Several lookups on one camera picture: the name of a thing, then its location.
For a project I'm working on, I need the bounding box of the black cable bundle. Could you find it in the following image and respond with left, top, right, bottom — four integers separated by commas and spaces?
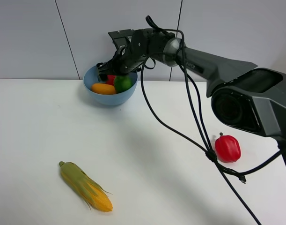
139, 15, 286, 225

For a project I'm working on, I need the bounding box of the green lime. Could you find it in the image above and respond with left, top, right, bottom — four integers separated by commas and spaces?
113, 75, 132, 93

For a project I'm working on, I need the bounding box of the yellow orange mango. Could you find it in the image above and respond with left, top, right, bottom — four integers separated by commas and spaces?
91, 83, 117, 95

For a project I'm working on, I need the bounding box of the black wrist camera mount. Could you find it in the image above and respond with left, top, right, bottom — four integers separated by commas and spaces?
108, 29, 134, 50

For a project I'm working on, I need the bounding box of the red pomegranate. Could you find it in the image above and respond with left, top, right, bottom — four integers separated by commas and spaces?
106, 75, 116, 86

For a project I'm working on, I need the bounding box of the yellow corn cob with husk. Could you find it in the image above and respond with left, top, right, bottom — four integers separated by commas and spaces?
59, 161, 113, 212

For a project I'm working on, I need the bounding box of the light blue plastic bowl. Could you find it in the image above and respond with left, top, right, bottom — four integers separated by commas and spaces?
83, 66, 138, 106

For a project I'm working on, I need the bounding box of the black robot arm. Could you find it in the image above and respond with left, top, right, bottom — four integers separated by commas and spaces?
96, 28, 286, 165

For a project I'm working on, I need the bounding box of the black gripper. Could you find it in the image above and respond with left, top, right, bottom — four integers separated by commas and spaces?
96, 45, 147, 82

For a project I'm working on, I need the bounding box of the red bell pepper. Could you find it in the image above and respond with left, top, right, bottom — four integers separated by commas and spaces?
214, 132, 241, 163

